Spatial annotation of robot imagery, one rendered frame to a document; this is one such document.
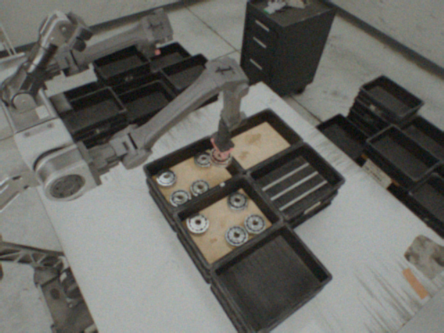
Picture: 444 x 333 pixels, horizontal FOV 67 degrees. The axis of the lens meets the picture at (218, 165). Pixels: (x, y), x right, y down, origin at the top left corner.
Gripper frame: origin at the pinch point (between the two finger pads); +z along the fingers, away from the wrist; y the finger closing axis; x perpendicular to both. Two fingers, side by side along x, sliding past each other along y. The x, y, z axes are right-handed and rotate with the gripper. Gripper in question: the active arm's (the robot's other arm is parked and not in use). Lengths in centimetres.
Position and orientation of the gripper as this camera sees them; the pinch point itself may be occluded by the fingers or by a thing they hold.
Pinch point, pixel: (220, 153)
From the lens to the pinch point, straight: 151.8
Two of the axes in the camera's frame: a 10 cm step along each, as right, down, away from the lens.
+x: -8.6, 3.4, -3.8
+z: -0.9, 6.4, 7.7
